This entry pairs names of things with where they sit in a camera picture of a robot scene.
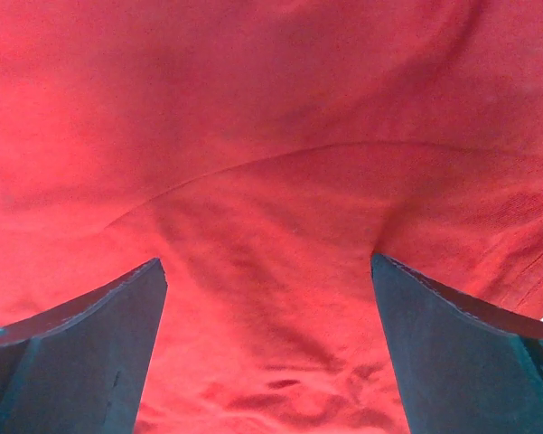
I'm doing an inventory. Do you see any red t-shirt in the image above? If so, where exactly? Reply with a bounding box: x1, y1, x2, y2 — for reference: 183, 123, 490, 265
0, 1, 543, 433

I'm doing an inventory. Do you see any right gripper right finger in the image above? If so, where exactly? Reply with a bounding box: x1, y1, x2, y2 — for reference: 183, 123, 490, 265
371, 254, 543, 434

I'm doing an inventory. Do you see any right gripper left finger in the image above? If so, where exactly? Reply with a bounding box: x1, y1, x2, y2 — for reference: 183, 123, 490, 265
0, 259, 167, 434

